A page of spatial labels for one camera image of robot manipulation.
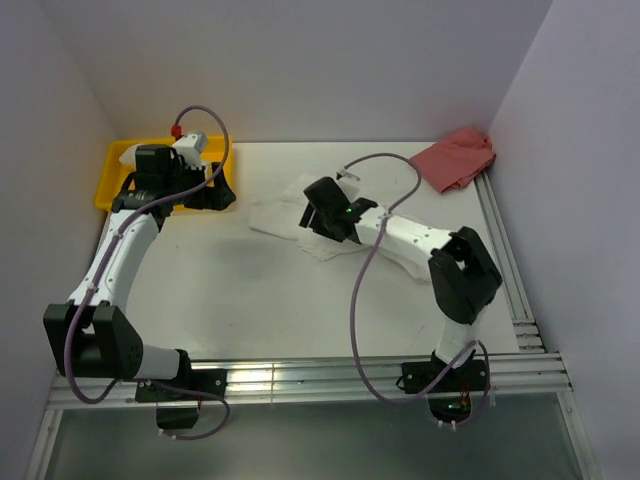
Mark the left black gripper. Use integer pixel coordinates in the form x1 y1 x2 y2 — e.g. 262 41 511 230
163 159 235 211

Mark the white printed t-shirt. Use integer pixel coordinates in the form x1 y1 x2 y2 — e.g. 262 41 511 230
249 174 431 282

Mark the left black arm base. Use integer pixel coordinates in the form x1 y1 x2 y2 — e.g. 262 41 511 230
134 368 231 441

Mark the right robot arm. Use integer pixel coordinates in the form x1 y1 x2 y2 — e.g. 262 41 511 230
300 177 502 390

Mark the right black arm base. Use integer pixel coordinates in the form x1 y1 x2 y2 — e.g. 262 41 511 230
396 354 490 428

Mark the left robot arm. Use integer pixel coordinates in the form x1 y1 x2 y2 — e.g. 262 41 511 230
43 133 236 399

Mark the rolled white t-shirt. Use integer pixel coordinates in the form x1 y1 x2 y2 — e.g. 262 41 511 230
119 143 141 168

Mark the yellow plastic tray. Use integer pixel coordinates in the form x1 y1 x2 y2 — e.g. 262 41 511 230
94 135 224 213

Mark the pink folded t-shirt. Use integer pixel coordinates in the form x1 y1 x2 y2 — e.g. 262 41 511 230
410 127 496 194

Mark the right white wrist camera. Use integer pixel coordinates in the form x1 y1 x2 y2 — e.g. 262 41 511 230
336 170 361 202

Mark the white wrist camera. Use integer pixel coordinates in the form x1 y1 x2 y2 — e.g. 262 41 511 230
336 170 361 202
172 132 208 169

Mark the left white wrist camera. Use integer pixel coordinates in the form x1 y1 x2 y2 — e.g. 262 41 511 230
172 132 208 169

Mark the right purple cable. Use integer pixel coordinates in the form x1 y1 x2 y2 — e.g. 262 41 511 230
342 152 491 427

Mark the purple cable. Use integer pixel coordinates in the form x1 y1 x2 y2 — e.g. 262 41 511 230
63 104 234 441
342 152 491 427

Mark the aluminium front rail frame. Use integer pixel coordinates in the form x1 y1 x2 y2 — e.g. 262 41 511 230
27 349 602 479

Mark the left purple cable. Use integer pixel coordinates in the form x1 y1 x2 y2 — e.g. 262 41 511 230
63 104 234 441

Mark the aluminium right side rail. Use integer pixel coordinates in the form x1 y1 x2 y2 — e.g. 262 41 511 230
474 173 547 354

